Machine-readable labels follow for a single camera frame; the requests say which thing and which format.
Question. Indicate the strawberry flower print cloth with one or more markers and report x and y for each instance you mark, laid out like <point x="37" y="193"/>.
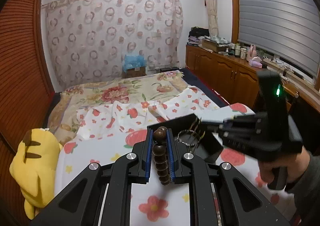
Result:
<point x="105" y="131"/>

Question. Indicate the black jewelry box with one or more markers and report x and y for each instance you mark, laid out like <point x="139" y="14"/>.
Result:
<point x="208" y="148"/>

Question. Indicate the person's right hand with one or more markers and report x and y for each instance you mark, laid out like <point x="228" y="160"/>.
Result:
<point x="296" y="165"/>

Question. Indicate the pink tissue box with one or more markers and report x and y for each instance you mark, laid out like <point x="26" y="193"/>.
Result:
<point x="255" y="62"/>

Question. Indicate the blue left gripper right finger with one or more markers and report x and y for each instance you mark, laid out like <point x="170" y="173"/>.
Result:
<point x="170" y="154"/>

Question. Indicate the wooden sideboard cabinet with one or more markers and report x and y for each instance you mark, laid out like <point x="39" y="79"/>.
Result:
<point x="232" y="78"/>

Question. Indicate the brown louvered wardrobe door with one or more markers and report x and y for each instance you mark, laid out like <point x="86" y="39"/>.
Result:
<point x="26" y="93"/>

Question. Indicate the silver bangle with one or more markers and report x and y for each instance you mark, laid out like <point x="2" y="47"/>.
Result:
<point x="183" y="137"/>

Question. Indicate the grey window blind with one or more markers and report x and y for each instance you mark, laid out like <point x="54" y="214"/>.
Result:
<point x="287" y="28"/>

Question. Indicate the stack of folded clothes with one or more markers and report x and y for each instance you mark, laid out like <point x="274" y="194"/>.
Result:
<point x="200" y="37"/>

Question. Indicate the floral bed quilt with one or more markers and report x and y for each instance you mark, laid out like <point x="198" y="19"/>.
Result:
<point x="161" y="87"/>

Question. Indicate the circle pattern lace curtain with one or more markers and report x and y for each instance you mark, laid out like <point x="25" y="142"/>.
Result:
<point x="88" y="39"/>

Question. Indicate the cardboard box with blue bag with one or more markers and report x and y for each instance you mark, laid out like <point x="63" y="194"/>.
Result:
<point x="134" y="65"/>

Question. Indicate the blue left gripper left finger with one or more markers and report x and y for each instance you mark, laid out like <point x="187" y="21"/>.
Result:
<point x="147" y="156"/>

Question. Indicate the yellow plush toy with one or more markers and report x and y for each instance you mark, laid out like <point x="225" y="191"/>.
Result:
<point x="34" y="168"/>

